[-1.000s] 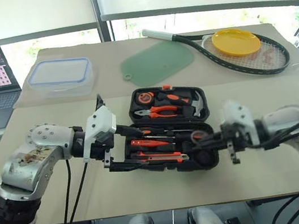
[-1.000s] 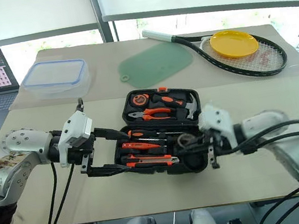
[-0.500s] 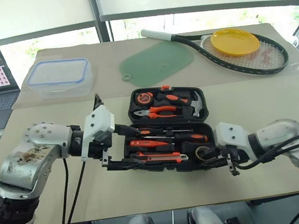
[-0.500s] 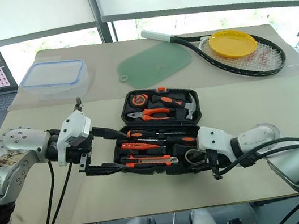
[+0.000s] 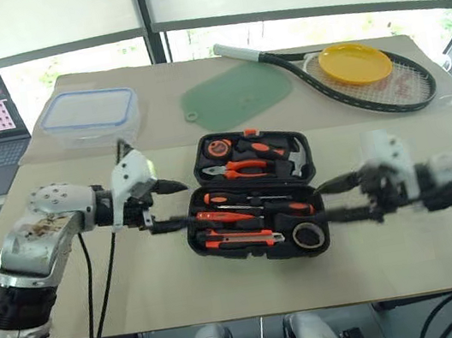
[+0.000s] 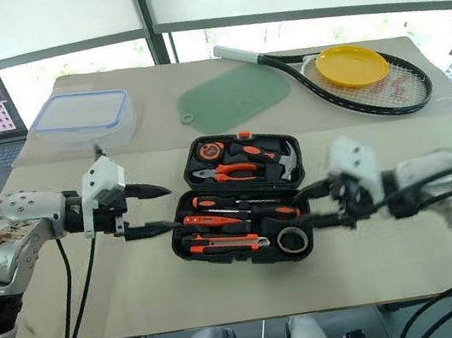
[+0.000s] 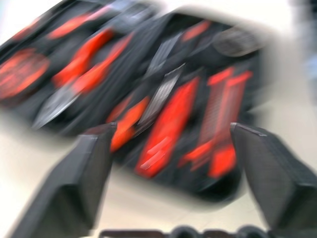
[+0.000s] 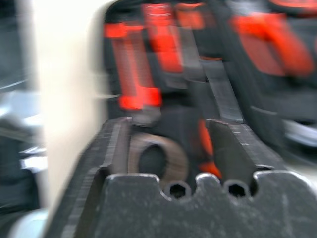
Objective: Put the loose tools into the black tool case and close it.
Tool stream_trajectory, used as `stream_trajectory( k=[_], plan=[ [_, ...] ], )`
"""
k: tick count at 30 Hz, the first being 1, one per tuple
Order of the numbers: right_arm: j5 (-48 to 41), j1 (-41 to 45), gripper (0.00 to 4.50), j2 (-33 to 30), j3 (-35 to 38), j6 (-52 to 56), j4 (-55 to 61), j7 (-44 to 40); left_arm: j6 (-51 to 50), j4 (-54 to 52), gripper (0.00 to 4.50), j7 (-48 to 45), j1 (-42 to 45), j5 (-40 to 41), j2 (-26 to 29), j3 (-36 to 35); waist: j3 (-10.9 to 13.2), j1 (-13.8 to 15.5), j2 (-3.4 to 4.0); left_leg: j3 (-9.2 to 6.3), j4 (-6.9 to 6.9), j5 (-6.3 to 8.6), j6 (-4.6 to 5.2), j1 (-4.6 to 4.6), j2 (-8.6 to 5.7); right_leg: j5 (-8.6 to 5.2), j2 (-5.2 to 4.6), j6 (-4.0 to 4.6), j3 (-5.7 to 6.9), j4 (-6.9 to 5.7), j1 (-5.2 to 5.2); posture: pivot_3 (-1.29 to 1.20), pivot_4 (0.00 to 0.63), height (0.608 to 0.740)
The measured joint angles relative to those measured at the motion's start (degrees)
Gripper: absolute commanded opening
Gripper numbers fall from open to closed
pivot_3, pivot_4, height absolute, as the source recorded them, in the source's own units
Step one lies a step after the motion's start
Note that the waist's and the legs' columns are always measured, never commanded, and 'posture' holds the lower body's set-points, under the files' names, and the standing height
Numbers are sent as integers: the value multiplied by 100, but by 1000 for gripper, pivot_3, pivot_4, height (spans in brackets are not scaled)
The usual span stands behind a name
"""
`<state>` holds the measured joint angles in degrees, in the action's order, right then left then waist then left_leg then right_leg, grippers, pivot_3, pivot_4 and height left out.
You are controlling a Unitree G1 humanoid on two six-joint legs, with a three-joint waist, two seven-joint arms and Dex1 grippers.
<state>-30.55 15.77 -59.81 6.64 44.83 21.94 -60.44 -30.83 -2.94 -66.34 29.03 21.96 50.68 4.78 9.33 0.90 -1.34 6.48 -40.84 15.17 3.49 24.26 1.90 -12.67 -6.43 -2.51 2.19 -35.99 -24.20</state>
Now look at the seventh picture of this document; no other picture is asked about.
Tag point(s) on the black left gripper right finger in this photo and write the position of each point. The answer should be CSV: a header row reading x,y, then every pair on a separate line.
x,y
277,178

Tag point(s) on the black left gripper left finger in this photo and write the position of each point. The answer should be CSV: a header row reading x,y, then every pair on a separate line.
x,y
74,188

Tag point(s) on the black tool case with tools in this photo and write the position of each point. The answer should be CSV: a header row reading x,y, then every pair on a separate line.
x,y
138,57

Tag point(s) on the orange bit holder rack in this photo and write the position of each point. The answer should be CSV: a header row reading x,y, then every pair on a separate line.
x,y
220,116

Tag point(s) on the silver metal wrench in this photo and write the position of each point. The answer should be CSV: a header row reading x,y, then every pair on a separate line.
x,y
161,96

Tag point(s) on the round orange tape measure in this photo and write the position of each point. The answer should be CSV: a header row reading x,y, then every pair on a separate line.
x,y
22,72

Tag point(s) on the grey round metal part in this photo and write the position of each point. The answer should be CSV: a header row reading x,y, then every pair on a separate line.
x,y
237,42

